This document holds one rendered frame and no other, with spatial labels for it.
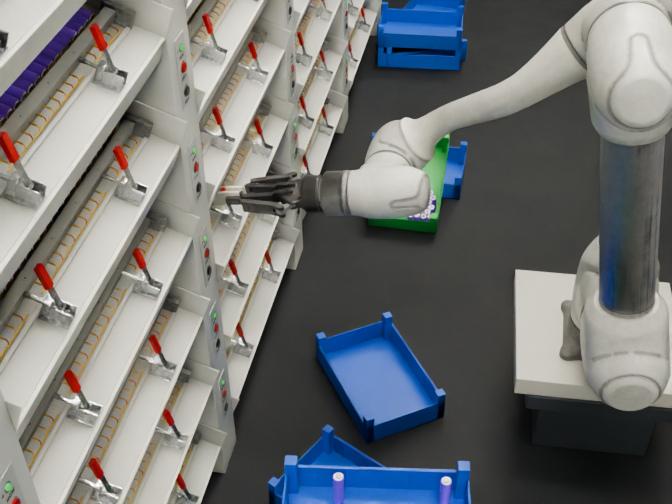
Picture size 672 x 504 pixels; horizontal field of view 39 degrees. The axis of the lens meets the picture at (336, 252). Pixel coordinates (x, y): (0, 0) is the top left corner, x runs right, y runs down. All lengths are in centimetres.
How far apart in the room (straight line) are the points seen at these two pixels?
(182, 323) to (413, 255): 105
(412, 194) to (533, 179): 123
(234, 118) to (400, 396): 79
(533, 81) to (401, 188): 33
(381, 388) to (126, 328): 94
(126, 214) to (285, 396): 99
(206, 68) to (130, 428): 65
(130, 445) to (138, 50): 64
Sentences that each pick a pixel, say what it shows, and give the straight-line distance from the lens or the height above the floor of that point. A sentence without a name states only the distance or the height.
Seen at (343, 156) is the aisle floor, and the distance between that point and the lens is 308.
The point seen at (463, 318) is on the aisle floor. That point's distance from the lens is 252.
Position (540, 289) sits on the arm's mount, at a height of 24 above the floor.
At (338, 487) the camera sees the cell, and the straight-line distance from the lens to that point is 159.
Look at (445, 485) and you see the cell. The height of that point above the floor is 47.
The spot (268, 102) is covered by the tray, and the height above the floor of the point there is 53.
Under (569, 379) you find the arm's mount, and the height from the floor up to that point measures 24.
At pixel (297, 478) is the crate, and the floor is 44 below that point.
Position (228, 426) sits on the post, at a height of 10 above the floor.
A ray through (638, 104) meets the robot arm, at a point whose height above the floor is 100.
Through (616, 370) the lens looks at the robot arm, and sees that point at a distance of 182.
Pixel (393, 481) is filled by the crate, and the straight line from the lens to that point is 163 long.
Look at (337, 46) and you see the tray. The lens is 303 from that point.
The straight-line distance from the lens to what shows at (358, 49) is 348.
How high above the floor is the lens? 174
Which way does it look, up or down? 40 degrees down
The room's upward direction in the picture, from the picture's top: 1 degrees counter-clockwise
